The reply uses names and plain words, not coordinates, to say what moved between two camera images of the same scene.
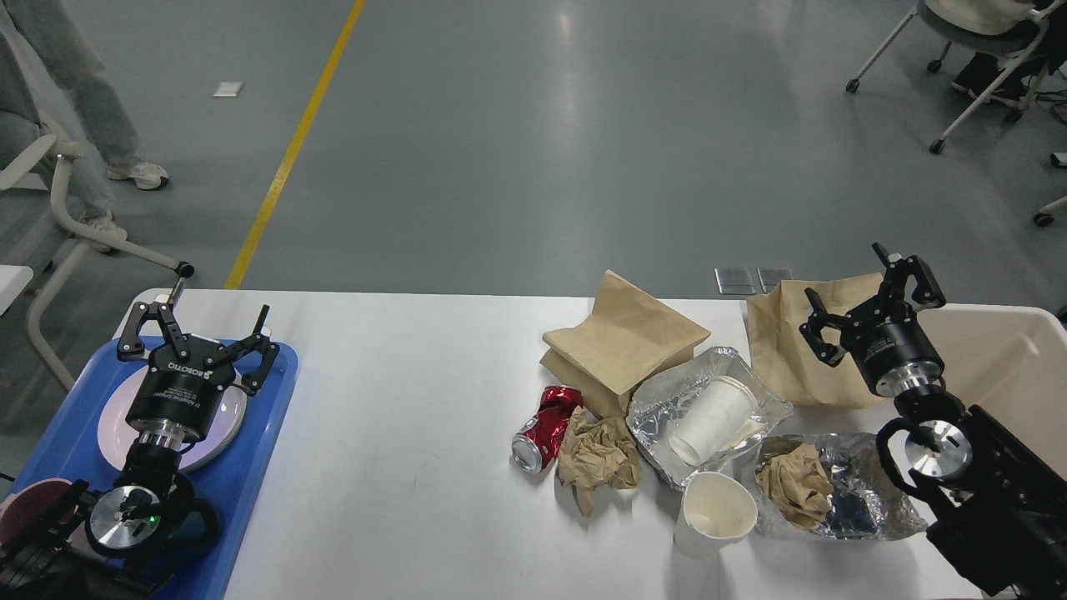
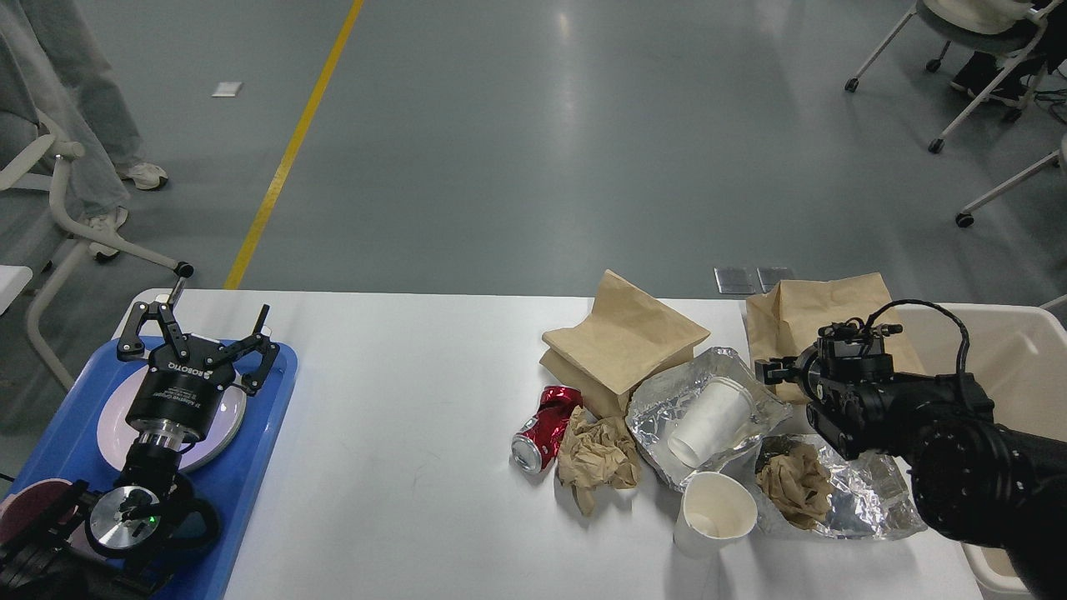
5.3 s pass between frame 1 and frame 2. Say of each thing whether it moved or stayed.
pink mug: stayed
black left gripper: stayed
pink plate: stayed
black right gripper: moved
